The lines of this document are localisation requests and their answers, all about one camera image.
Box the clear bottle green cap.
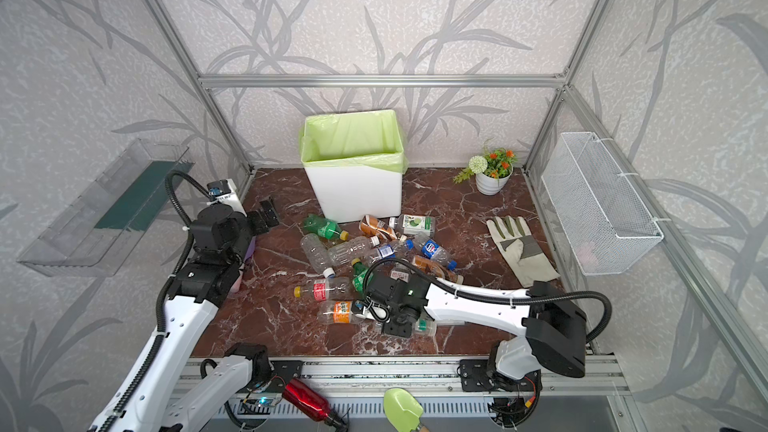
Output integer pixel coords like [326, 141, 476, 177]
[413, 315, 437, 337]

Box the clear crushed bottle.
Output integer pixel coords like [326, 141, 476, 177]
[300, 233, 336, 278]

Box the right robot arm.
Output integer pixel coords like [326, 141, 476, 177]
[362, 257, 613, 387]

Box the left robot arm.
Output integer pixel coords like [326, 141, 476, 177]
[90, 170, 279, 431]

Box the white bin with green liner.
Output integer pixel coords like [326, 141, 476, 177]
[299, 110, 408, 223]

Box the purple spatula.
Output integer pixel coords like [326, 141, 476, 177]
[229, 238, 256, 294]

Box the brown tea bottle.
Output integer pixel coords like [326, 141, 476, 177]
[411, 256, 464, 285]

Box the dark green bottle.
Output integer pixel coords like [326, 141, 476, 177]
[351, 258, 368, 294]

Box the clear bottle blue label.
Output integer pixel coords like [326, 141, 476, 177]
[362, 240, 412, 267]

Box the orange label bottle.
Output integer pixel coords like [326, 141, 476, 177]
[317, 301, 366, 325]

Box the blue label pepsi bottle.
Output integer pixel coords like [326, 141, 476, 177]
[405, 235, 457, 271]

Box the red label bottle yellow cap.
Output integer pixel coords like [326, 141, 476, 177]
[293, 277, 355, 302]

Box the green bottle yellow cap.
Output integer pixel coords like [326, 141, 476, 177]
[302, 214, 349, 241]

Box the clear bottle white cap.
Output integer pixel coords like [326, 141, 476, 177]
[328, 236, 380, 266]

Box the clear bottle lime label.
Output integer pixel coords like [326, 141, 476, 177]
[389, 214, 436, 237]

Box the green plastic trowel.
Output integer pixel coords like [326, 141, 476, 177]
[383, 388, 429, 432]

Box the red metal bottle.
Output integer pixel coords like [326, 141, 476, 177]
[282, 378, 349, 432]

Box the white pot with flowers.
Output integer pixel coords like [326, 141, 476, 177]
[453, 148, 518, 196]

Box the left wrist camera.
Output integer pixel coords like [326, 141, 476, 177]
[207, 179, 246, 215]

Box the clear plastic wall shelf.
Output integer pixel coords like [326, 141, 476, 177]
[17, 139, 194, 277]

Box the white wire mesh basket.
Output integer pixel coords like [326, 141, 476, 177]
[541, 132, 664, 276]

